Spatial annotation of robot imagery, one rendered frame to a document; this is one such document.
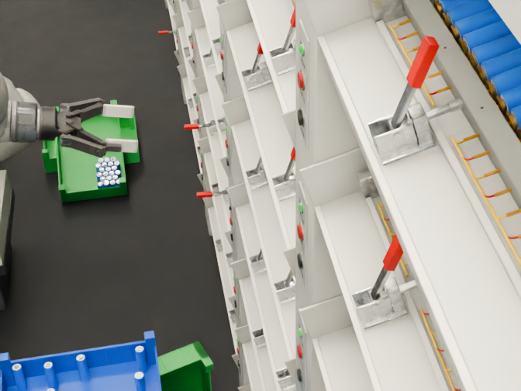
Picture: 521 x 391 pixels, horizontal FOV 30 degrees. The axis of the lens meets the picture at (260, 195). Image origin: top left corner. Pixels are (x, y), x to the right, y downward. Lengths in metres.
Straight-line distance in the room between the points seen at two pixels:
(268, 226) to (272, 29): 0.39
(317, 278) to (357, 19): 0.31
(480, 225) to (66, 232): 2.35
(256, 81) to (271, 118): 0.09
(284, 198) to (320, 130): 0.37
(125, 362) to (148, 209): 1.04
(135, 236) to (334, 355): 1.84
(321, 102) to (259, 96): 0.57
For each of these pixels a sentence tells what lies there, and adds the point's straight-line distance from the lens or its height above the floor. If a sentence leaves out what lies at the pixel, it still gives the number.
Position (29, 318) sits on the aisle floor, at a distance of 2.69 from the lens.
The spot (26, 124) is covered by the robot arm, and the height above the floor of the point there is 0.69.
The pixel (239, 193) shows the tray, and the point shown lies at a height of 0.72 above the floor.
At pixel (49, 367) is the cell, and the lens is 1.92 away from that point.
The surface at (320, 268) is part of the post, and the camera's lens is 1.03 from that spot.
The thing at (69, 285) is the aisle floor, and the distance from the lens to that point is 2.75.
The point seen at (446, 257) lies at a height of 1.46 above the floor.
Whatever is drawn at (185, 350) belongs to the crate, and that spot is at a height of 0.20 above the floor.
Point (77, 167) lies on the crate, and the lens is 3.08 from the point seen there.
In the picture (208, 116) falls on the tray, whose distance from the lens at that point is 2.45.
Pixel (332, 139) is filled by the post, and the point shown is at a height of 1.34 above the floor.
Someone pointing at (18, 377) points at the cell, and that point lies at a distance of 1.95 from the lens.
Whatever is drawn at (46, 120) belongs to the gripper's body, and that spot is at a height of 0.68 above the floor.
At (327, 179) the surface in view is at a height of 1.30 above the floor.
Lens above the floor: 1.88
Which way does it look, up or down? 39 degrees down
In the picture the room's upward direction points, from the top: 2 degrees counter-clockwise
